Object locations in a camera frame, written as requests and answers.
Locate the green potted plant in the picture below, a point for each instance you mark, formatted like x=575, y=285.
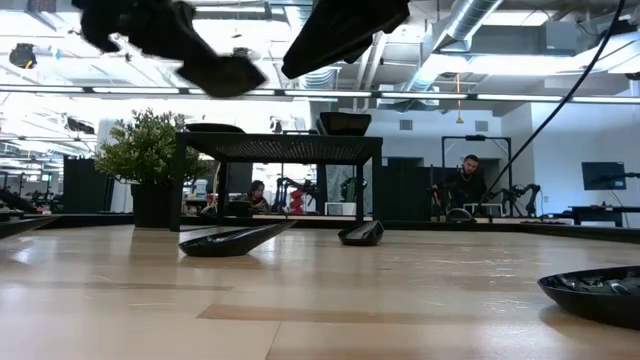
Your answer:
x=145, y=150

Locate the black glossy round dish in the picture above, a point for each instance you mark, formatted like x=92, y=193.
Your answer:
x=590, y=302

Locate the silver ventilation duct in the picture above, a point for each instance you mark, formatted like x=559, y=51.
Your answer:
x=470, y=15
x=320, y=80

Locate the yellow hanging pendant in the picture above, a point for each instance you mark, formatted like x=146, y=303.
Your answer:
x=459, y=120

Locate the low black desk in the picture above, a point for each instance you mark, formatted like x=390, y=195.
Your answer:
x=600, y=210

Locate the dark wall monitor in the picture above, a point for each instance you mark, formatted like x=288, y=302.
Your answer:
x=602, y=176

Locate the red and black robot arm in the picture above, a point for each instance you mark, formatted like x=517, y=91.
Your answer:
x=297, y=200

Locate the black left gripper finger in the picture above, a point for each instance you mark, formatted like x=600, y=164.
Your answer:
x=225, y=77

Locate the black background robot arm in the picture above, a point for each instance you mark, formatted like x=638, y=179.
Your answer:
x=520, y=192

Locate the grey wall vent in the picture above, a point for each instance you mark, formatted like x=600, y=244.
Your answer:
x=406, y=125
x=481, y=126

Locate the black perforated metal shelf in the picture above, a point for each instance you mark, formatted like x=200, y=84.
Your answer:
x=280, y=148

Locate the person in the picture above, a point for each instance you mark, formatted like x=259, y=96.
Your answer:
x=257, y=195
x=467, y=187

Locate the black partition panel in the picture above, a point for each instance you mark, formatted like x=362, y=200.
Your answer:
x=85, y=185
x=405, y=192

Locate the black tall frame stand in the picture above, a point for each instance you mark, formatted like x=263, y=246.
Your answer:
x=475, y=138

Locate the long white light strip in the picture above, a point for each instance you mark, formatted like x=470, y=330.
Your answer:
x=425, y=95

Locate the black hanging dome camera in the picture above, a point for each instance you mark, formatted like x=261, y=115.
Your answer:
x=241, y=51
x=22, y=56

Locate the small white table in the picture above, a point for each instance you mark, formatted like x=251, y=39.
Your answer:
x=492, y=205

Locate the black aluminium table frame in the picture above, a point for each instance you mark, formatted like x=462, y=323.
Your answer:
x=550, y=229

